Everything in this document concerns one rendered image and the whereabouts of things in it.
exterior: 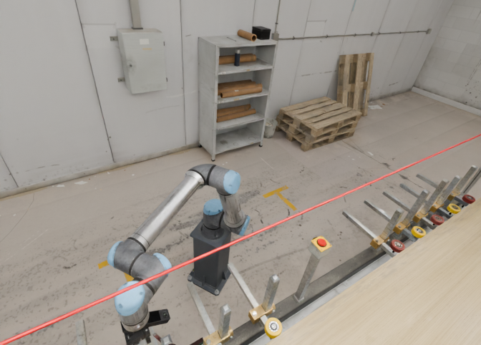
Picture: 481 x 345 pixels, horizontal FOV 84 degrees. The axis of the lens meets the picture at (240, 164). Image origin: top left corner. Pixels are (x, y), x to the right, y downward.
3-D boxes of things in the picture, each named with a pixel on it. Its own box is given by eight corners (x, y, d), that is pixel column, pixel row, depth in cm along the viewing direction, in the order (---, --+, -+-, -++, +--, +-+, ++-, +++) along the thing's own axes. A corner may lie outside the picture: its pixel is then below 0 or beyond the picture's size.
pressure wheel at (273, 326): (260, 343, 128) (264, 333, 121) (263, 326, 134) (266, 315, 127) (277, 347, 127) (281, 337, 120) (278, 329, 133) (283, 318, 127)
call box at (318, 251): (307, 250, 132) (311, 240, 127) (317, 245, 135) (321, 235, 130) (317, 261, 127) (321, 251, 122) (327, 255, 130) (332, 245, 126)
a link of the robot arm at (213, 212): (209, 210, 207) (209, 194, 197) (229, 218, 203) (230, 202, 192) (199, 224, 196) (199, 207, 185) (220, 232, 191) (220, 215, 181)
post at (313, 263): (293, 296, 157) (311, 250, 131) (298, 293, 160) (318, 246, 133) (297, 303, 154) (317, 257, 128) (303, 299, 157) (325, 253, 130)
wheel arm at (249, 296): (227, 268, 156) (227, 263, 154) (232, 265, 158) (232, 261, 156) (270, 341, 128) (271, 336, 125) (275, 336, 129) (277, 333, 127)
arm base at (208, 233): (195, 232, 201) (195, 224, 195) (208, 217, 215) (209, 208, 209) (217, 243, 195) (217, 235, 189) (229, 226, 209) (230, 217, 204)
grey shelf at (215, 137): (198, 146, 407) (197, 36, 316) (246, 134, 451) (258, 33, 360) (212, 161, 379) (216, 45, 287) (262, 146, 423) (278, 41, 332)
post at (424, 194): (392, 236, 203) (423, 190, 175) (394, 235, 205) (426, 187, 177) (396, 240, 201) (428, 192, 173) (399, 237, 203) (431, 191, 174)
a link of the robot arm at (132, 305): (152, 285, 87) (129, 314, 79) (155, 304, 94) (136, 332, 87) (128, 273, 89) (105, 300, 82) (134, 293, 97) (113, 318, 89)
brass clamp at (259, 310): (247, 314, 136) (248, 310, 133) (268, 302, 143) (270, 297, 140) (253, 326, 132) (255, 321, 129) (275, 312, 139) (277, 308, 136)
